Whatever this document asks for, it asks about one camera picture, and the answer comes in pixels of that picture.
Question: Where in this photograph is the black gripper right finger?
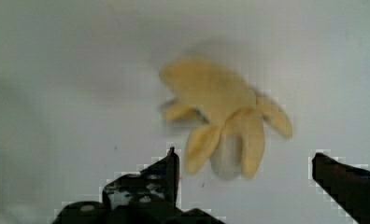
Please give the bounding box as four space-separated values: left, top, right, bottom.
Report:
312 153 370 224

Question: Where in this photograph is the peeled plush banana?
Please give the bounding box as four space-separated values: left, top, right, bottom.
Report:
159 57 293 179

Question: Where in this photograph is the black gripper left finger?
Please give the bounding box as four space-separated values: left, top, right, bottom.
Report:
102 147 180 209

